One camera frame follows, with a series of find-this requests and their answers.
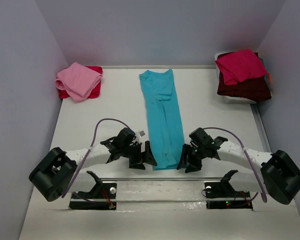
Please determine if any turquoise t shirt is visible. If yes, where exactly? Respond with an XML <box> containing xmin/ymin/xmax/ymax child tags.
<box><xmin>139</xmin><ymin>69</ymin><xmax>185</xmax><ymax>170</ymax></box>

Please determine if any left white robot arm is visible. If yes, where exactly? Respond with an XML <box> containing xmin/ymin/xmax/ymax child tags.
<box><xmin>28</xmin><ymin>127</ymin><xmax>158</xmax><ymax>202</ymax></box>

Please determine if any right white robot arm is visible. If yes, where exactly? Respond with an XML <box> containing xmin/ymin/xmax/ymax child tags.
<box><xmin>177</xmin><ymin>127</ymin><xmax>300</xmax><ymax>205</ymax></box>

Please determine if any white perforated basket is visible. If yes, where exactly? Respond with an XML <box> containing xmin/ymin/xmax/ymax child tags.
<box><xmin>213</xmin><ymin>52</ymin><xmax>273</xmax><ymax>105</ymax></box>

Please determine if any pink folded t shirt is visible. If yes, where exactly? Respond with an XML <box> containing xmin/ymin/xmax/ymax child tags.
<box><xmin>55</xmin><ymin>61</ymin><xmax>102</xmax><ymax>103</ymax></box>

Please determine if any dark red t shirt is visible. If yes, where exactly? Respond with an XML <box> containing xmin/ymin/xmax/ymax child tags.
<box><xmin>217</xmin><ymin>51</ymin><xmax>273</xmax><ymax>103</ymax></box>

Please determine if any magenta t shirt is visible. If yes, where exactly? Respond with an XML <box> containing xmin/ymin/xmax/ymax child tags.
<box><xmin>215</xmin><ymin>49</ymin><xmax>267</xmax><ymax>86</ymax></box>

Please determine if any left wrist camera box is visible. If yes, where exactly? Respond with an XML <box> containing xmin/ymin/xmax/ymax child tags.
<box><xmin>136</xmin><ymin>130</ymin><xmax>146</xmax><ymax>139</ymax></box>

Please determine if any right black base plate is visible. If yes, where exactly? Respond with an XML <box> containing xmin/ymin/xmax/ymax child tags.
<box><xmin>201</xmin><ymin>181</ymin><xmax>253</xmax><ymax>210</ymax></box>

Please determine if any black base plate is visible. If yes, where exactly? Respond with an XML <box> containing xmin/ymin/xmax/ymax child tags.
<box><xmin>201</xmin><ymin>181</ymin><xmax>253</xmax><ymax>210</ymax></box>
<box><xmin>68</xmin><ymin>181</ymin><xmax>117</xmax><ymax>211</ymax></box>

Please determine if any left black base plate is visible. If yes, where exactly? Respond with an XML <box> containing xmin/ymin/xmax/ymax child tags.
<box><xmin>68</xmin><ymin>181</ymin><xmax>117</xmax><ymax>211</ymax></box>

